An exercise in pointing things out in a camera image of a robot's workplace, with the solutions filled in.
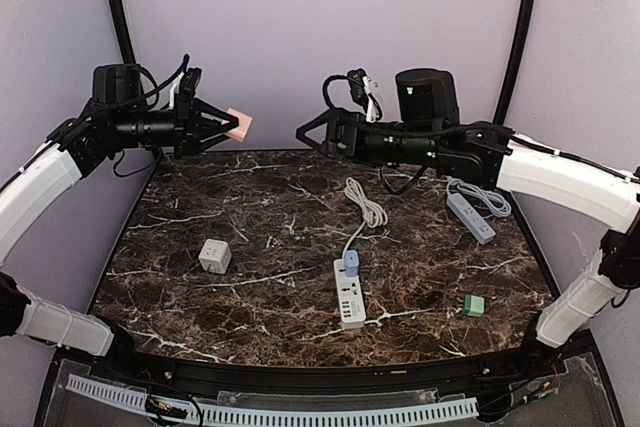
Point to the pink plug charger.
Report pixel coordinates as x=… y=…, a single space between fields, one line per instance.
x=240 y=132

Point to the white slotted cable duct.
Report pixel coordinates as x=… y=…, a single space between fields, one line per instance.
x=132 y=400

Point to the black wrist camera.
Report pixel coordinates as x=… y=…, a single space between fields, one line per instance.
x=427 y=98
x=116 y=83

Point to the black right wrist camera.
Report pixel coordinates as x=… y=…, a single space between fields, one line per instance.
x=427 y=98

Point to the green plug charger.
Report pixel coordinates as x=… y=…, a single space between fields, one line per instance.
x=474 y=306

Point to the blue plug charger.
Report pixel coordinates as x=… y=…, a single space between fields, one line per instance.
x=351 y=263

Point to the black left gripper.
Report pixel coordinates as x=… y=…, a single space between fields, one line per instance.
x=188 y=123

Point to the left black frame post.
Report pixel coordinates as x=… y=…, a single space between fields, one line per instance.
x=121 y=29

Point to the grey blue power strip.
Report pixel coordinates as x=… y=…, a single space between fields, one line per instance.
x=470 y=218

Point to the white cube socket adapter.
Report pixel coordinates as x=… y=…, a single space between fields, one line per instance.
x=215 y=256

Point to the white power strip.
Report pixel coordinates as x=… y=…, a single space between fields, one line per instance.
x=351 y=304

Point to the small circuit board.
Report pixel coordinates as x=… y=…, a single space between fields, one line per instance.
x=162 y=408

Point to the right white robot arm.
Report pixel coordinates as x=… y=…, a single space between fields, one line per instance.
x=491 y=156

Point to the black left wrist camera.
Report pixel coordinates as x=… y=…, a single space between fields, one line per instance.
x=116 y=83

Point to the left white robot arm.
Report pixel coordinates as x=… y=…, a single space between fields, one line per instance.
x=118 y=116

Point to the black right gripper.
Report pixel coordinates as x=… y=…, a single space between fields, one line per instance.
x=337 y=119

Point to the black frame post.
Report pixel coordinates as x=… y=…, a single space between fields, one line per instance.
x=121 y=29
x=516 y=54

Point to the black front rail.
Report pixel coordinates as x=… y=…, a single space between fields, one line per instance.
x=486 y=375

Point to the right black frame post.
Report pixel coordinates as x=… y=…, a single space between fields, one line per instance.
x=516 y=54

